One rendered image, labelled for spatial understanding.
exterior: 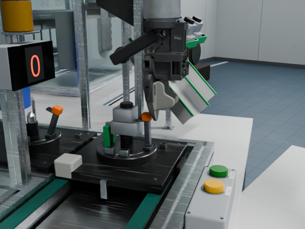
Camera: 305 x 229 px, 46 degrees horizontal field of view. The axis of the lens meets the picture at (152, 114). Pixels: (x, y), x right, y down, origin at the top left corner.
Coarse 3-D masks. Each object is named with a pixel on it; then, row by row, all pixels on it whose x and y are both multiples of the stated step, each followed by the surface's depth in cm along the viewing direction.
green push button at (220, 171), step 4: (212, 168) 76; (216, 168) 76; (220, 168) 76; (224, 168) 76; (212, 172) 75; (216, 172) 74; (220, 172) 74; (224, 172) 74; (216, 176) 74; (220, 176) 74
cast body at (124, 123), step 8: (120, 104) 79; (128, 104) 79; (120, 112) 79; (128, 112) 78; (136, 112) 81; (112, 120) 80; (120, 120) 79; (128, 120) 79; (112, 128) 80; (120, 128) 80; (128, 128) 79; (136, 128) 79
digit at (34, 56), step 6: (30, 48) 61; (36, 48) 62; (30, 54) 61; (36, 54) 62; (30, 60) 61; (36, 60) 62; (42, 60) 64; (30, 66) 61; (36, 66) 63; (42, 66) 64; (30, 72) 61; (36, 72) 63; (42, 72) 64; (30, 78) 61; (36, 78) 63; (42, 78) 65
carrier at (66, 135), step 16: (32, 96) 94; (32, 112) 89; (32, 128) 88; (48, 128) 95; (32, 144) 84; (48, 144) 86; (64, 144) 89; (80, 144) 90; (32, 160) 80; (48, 160) 80
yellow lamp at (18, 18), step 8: (0, 8) 59; (8, 8) 58; (16, 8) 58; (24, 8) 59; (8, 16) 58; (16, 16) 58; (24, 16) 59; (32, 16) 61; (8, 24) 59; (16, 24) 59; (24, 24) 59; (32, 24) 61
